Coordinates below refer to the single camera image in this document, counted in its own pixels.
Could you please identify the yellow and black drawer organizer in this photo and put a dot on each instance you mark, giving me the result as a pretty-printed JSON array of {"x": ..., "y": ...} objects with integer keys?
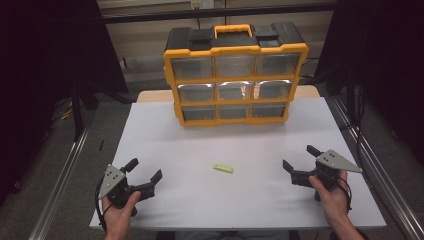
[{"x": 233, "y": 50}]

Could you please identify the black metal stand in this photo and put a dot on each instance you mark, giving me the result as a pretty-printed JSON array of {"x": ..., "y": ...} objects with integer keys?
[{"x": 77, "y": 113}]

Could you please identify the black horizontal bar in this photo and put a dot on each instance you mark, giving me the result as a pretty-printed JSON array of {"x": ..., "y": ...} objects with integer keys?
[{"x": 216, "y": 13}]

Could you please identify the white wall socket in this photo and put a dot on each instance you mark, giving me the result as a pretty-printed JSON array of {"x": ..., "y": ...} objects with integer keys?
[{"x": 202, "y": 4}]

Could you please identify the clear pull-out drawer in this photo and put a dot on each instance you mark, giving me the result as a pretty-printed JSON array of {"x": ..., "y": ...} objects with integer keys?
[{"x": 234, "y": 112}]

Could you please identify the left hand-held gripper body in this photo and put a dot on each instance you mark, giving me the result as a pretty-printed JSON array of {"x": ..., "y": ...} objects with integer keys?
[{"x": 113, "y": 180}]

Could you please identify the small yellow-green plastic stick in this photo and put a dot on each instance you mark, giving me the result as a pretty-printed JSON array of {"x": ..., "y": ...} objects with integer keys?
[{"x": 223, "y": 168}]

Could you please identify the person's right hand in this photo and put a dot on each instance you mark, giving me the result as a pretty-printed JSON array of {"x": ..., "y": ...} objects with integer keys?
[{"x": 333, "y": 203}]

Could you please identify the dark curtain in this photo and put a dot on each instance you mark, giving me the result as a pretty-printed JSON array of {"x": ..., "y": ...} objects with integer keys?
[
  {"x": 383, "y": 66},
  {"x": 40, "y": 66}
]

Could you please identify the person's left hand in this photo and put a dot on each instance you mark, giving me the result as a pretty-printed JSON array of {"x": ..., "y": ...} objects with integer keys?
[{"x": 118, "y": 216}]

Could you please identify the person's grey clothing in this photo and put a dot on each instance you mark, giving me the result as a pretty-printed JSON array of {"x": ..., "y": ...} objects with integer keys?
[{"x": 233, "y": 236}]

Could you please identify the set of clear drawers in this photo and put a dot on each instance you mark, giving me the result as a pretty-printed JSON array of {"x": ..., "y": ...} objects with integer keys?
[{"x": 191, "y": 67}]

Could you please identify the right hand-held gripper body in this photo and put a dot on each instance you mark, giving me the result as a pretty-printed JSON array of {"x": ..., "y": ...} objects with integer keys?
[{"x": 328, "y": 166}]

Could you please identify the metal floor rail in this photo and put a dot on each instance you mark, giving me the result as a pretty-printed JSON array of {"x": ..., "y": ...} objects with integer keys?
[
  {"x": 56, "y": 190},
  {"x": 383, "y": 173}
]

